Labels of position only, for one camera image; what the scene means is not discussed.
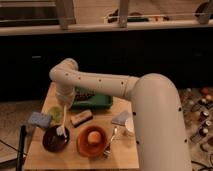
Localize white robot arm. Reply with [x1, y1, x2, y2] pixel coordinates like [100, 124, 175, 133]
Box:
[49, 58, 192, 171]

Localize wooden block brush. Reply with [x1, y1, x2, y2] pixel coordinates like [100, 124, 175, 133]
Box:
[71, 110, 93, 127]

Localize orange ball in bowl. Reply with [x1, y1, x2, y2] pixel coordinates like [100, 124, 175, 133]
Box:
[88, 131, 101, 144]

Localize orange bowl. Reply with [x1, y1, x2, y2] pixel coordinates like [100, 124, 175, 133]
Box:
[77, 125, 108, 158]

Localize purple bowl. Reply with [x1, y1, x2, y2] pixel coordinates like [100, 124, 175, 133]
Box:
[42, 125, 70, 152]

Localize green tray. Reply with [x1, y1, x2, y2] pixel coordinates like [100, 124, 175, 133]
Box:
[72, 87, 113, 109]

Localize dark grapes in tray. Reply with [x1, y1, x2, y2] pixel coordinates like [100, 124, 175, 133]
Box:
[75, 93, 94, 101]

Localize white cup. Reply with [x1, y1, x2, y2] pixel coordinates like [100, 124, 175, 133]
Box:
[125, 118, 135, 136]

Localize green lime slice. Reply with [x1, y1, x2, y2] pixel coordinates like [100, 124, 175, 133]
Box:
[47, 106, 62, 123]

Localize metal spoon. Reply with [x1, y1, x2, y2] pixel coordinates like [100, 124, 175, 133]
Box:
[103, 126, 118, 158]

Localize blue sponge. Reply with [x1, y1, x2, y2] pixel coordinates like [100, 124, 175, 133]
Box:
[28, 112, 52, 128]

